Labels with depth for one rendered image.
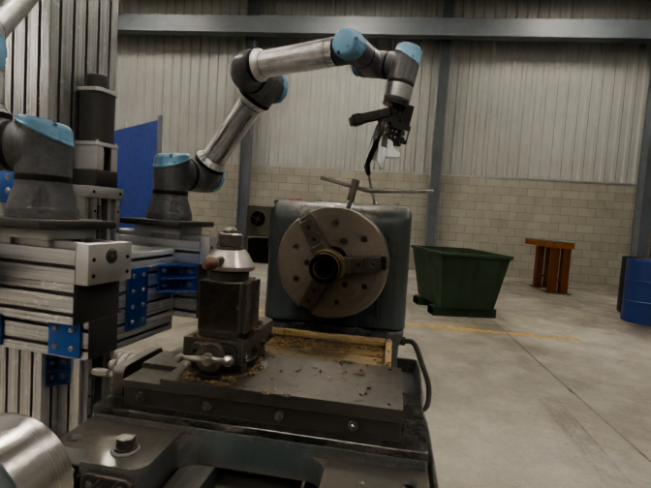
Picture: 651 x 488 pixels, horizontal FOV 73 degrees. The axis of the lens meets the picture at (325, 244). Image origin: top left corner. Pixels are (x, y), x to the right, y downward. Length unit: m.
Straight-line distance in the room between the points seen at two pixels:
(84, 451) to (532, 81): 12.08
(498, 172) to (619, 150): 2.81
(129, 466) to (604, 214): 12.18
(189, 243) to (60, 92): 0.55
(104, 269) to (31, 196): 0.23
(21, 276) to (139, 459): 0.67
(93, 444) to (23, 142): 0.74
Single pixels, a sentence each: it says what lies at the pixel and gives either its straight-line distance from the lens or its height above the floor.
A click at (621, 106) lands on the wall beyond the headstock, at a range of 12.90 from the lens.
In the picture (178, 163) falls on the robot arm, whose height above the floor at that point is 1.35.
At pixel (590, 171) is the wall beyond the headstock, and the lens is 12.40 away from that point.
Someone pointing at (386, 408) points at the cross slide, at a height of 0.97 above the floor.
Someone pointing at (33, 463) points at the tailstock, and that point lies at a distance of 0.24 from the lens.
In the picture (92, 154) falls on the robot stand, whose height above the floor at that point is 1.34.
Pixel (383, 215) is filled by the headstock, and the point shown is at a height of 1.22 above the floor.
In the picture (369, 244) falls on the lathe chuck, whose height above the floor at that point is 1.14.
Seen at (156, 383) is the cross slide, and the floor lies 0.96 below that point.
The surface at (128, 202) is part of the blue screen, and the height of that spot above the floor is 1.21.
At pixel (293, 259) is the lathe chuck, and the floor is 1.08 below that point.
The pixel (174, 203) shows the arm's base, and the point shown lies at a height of 1.22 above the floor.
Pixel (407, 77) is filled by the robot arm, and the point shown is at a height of 1.60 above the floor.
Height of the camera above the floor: 1.21
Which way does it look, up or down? 4 degrees down
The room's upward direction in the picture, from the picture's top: 4 degrees clockwise
